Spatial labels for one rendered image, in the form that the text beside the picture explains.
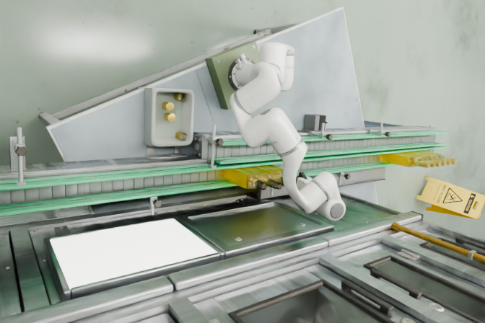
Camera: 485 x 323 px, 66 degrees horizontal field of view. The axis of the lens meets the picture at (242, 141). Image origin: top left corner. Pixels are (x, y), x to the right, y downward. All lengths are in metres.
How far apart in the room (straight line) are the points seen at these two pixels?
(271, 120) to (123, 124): 0.66
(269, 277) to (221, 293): 0.16
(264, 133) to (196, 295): 0.46
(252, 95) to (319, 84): 0.99
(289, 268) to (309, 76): 1.14
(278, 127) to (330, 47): 1.13
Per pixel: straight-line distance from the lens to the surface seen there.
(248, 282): 1.07
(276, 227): 1.35
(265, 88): 1.09
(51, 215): 1.56
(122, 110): 1.49
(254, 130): 1.06
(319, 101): 2.07
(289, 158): 1.08
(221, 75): 1.59
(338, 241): 1.34
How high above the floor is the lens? 2.17
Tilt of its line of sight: 54 degrees down
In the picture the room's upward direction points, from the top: 105 degrees clockwise
